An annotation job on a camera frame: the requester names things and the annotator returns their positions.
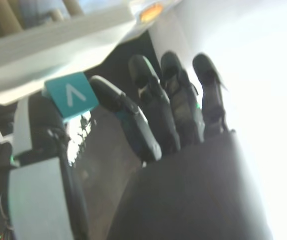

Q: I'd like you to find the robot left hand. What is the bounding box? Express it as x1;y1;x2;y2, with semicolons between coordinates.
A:
0;51;276;240

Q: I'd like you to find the blue cube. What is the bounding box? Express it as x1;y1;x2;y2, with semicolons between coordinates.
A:
42;72;100;124

